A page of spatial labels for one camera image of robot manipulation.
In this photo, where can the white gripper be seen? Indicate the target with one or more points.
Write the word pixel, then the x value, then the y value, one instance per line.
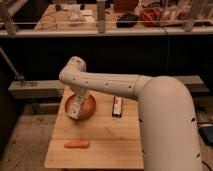
pixel 79 91

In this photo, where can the white bottle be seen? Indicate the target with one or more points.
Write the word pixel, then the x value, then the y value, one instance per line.
pixel 74 107

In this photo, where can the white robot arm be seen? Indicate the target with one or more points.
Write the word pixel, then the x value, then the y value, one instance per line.
pixel 169 130

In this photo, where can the orange carrot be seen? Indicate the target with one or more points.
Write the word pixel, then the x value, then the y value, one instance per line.
pixel 77 144

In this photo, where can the grey metal beam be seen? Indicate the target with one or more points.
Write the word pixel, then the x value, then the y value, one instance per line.
pixel 54 88

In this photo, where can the wooden board table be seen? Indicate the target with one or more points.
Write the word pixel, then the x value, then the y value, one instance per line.
pixel 114 143

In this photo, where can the metal clamp rod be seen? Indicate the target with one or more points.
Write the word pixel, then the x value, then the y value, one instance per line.
pixel 17 75

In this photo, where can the background wooden workbench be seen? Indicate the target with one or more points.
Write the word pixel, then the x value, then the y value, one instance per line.
pixel 58 24

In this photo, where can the black bag on bench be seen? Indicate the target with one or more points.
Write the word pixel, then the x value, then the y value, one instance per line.
pixel 127 20

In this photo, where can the black foot pedal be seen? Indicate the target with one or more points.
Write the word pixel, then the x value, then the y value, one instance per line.
pixel 206 133

